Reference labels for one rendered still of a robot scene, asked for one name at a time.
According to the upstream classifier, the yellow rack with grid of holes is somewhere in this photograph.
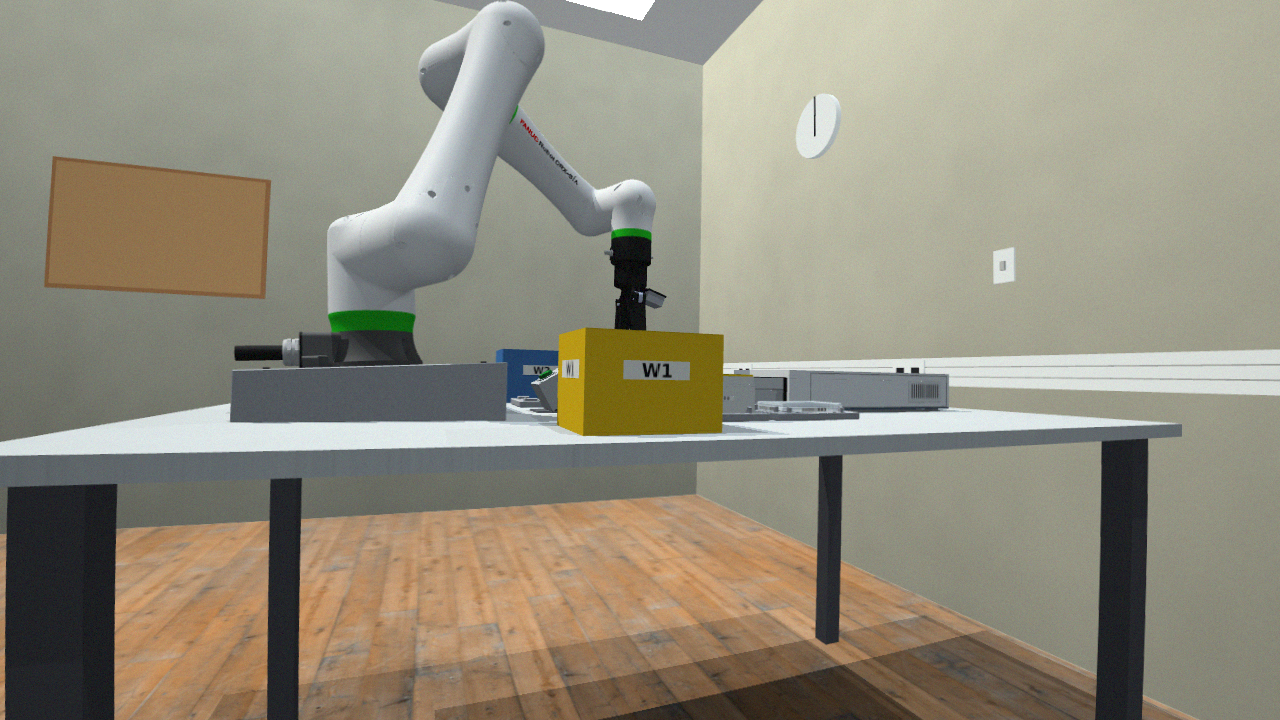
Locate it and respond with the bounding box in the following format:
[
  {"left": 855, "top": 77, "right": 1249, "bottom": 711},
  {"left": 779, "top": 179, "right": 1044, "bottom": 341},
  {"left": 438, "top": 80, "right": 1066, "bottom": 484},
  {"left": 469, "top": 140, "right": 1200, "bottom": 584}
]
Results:
[{"left": 723, "top": 374, "right": 755, "bottom": 413}]

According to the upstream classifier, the blue bin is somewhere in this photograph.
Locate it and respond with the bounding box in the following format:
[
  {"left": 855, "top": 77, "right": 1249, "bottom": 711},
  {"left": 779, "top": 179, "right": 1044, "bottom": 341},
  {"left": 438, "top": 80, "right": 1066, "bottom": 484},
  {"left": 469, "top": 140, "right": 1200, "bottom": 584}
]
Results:
[{"left": 497, "top": 348, "right": 559, "bottom": 404}]

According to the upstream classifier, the yellow waste bin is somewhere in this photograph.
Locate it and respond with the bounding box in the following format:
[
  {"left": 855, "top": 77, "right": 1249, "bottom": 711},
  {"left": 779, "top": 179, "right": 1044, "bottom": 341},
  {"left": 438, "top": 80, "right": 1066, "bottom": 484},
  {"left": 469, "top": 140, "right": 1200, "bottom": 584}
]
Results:
[{"left": 557, "top": 328, "right": 724, "bottom": 436}]

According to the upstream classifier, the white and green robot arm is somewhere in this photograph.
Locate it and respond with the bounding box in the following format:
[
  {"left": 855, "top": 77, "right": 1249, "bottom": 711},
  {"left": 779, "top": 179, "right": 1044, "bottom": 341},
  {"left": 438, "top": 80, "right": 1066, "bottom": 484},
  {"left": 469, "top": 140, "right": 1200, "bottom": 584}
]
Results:
[{"left": 234, "top": 1, "right": 657, "bottom": 368}]

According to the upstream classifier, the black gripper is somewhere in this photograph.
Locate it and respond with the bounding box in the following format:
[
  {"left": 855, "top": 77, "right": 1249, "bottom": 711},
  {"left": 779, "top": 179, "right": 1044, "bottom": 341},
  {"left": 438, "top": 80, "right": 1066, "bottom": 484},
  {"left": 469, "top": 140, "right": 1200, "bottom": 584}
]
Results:
[{"left": 614, "top": 263, "right": 646, "bottom": 331}]

